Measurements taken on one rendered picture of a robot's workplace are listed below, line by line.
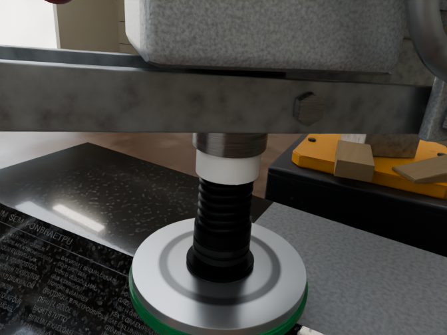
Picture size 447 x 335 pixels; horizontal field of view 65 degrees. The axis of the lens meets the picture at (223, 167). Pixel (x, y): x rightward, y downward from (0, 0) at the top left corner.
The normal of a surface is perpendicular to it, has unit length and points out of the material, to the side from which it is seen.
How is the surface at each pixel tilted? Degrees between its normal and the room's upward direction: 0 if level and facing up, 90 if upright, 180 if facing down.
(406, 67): 90
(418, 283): 0
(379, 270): 0
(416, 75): 90
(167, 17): 90
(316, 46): 90
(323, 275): 0
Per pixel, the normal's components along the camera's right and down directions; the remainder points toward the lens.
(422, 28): -0.49, 0.64
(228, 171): 0.00, 0.38
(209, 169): -0.56, 0.28
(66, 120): 0.29, 0.38
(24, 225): -0.26, -0.43
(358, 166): -0.30, 0.34
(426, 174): -0.12, -0.90
